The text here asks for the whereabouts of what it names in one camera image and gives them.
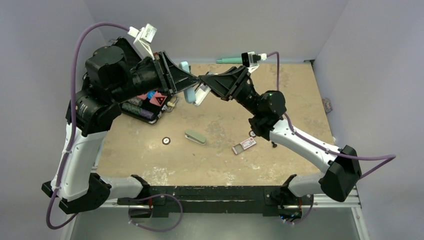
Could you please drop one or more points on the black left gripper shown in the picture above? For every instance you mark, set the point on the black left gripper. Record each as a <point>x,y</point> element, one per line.
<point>172,78</point>

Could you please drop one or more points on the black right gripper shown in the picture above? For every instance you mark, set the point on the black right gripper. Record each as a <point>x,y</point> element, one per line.
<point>228,85</point>

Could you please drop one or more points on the light blue stapler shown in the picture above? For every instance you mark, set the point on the light blue stapler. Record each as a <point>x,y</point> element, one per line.
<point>196,95</point>

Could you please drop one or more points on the green stapler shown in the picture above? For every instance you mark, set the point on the green stapler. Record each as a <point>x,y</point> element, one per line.
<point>195,137</point>

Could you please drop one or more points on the red white staple box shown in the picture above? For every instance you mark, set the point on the red white staple box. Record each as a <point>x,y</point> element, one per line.
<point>244,145</point>

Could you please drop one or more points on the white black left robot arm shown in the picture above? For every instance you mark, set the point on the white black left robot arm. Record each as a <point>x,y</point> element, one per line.
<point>114,74</point>

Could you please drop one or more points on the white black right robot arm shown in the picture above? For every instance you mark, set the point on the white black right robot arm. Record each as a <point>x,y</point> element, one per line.
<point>339,169</point>

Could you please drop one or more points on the teal green handheld massager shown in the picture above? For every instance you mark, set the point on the teal green handheld massager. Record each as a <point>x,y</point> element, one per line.
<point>230,60</point>

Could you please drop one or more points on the black poker chip case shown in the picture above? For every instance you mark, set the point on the black poker chip case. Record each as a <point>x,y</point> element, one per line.
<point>148,107</point>

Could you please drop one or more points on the poker chip near box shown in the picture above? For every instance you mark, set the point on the poker chip near box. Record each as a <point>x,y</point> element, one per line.
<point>252,134</point>

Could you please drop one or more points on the brown poker chip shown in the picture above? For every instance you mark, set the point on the brown poker chip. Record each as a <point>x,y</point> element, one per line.
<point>166,141</point>

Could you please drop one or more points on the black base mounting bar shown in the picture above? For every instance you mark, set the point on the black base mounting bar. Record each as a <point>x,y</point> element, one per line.
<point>267,200</point>

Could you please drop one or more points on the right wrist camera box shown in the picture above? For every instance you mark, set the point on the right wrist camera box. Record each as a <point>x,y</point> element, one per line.
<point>252,59</point>

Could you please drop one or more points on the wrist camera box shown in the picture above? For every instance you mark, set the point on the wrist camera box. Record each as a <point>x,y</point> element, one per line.
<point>252,59</point>
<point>144,35</point>

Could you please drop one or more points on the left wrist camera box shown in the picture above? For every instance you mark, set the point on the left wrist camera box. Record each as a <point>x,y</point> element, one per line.
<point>144,35</point>

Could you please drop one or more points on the aluminium frame rail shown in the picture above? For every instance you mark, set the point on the aluminium frame rail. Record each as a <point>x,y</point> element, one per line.
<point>324,200</point>

